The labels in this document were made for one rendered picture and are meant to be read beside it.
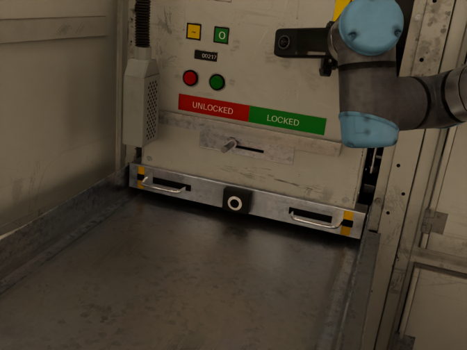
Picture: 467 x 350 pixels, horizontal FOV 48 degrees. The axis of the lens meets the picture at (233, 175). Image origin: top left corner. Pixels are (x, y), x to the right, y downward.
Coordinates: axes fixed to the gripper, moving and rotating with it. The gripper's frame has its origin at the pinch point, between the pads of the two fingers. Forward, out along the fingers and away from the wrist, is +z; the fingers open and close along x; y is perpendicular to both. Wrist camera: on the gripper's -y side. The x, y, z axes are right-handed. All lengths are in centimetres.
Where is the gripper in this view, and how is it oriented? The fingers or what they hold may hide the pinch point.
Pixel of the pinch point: (321, 55)
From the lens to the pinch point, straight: 102.3
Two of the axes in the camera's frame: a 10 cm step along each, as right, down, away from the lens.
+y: 9.9, 1.1, -0.3
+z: 0.4, -1.0, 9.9
